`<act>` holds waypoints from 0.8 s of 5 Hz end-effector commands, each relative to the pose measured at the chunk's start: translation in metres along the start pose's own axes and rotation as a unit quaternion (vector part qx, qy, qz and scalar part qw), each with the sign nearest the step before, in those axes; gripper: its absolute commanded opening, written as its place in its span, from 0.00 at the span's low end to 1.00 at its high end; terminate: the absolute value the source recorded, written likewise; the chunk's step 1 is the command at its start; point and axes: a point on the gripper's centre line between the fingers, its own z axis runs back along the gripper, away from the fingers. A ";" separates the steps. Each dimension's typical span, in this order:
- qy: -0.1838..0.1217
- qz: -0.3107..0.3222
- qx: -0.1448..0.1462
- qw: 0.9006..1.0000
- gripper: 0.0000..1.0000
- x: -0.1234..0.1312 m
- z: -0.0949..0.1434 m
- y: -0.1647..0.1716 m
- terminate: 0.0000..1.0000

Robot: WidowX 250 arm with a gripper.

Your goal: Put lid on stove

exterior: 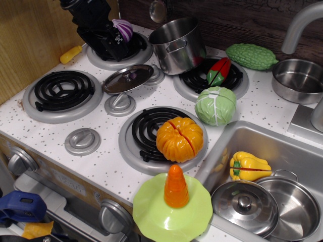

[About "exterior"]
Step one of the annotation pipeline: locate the steel lid in sink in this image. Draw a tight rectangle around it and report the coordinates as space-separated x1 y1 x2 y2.
211 180 279 237

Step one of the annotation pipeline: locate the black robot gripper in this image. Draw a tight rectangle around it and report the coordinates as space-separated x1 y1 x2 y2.
60 0 129 62

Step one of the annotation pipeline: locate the round wall hook knob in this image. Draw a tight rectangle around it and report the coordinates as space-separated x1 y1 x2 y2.
149 0 168 23

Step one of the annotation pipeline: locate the light green plastic plate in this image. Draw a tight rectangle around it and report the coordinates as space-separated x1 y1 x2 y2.
132 173 213 241

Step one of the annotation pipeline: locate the oven door handle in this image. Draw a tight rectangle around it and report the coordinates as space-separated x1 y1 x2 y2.
14 174 127 241

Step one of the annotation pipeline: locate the right oven front knob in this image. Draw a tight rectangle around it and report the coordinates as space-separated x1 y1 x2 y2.
98 199 134 235

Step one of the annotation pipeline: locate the small steel pot by faucet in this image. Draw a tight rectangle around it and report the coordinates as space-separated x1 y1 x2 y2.
272 59 322 104

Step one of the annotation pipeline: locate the steel lid with purple knob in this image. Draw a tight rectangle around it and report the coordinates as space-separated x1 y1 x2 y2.
102 65 154 94

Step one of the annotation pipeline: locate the silver faucet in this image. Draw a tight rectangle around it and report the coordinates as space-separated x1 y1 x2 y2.
281 1 322 133

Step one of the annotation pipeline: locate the front right stove burner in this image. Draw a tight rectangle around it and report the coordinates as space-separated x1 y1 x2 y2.
118 106 208 175

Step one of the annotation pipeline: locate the green toy cabbage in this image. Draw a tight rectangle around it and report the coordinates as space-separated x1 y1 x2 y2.
194 86 237 126

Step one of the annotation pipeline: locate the stove burner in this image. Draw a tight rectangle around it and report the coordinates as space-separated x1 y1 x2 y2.
118 106 208 175
85 32 153 71
22 70 103 124
173 56 249 102

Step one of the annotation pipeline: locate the yellow toy bell pepper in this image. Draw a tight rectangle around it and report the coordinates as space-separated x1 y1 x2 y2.
229 151 272 182

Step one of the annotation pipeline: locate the orange toy carrot tip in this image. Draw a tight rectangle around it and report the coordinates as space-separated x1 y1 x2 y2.
164 165 189 208

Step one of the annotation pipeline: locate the grey stove knob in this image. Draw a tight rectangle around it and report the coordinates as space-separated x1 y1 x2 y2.
65 128 101 156
104 93 136 117
144 64 165 86

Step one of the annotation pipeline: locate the left oven front knob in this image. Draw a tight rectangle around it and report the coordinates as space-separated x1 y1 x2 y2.
8 146 39 176

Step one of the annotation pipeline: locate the green toy bitter gourd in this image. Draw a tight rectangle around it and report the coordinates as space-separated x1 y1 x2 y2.
226 43 279 71

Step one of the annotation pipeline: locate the red toy chili pepper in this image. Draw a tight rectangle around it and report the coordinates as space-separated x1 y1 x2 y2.
206 57 231 86

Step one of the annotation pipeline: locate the lower grey stove knob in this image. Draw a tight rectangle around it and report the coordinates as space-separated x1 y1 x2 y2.
65 128 101 156

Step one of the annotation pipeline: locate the orange toy pumpkin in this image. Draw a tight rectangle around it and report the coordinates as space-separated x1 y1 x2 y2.
156 116 204 163

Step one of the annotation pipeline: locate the blue plastic clamp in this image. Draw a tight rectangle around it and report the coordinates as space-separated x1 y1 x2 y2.
1 191 47 223

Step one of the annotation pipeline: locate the middle grey stove knob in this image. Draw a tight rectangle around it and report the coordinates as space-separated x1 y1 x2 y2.
104 93 136 117

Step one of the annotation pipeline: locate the back right stove burner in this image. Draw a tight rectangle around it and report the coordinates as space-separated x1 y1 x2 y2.
173 56 249 102

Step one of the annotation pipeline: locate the steel sink basin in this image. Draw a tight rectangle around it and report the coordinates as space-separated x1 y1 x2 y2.
195 120 323 242

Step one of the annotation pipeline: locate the yellow cloth piece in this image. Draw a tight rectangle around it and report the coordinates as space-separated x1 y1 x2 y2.
22 221 53 239

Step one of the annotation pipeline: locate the purple striped toy onion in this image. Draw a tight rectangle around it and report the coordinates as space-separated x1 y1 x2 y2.
112 19 133 43

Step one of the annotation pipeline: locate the oven knob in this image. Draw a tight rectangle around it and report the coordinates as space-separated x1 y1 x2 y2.
8 146 39 176
98 199 134 235

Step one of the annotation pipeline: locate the back left stove burner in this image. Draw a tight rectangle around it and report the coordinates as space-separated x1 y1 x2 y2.
85 32 153 71

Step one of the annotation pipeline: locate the upper grey stove knob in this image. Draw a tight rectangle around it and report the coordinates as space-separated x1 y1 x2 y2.
144 64 165 86

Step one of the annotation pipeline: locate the front left stove burner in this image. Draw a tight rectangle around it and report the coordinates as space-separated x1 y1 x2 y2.
22 70 103 124

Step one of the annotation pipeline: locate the tall steel pot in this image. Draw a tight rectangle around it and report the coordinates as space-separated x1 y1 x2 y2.
148 17 206 75

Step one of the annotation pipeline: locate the steel pan in sink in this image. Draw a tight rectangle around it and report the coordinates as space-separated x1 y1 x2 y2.
256 169 321 241

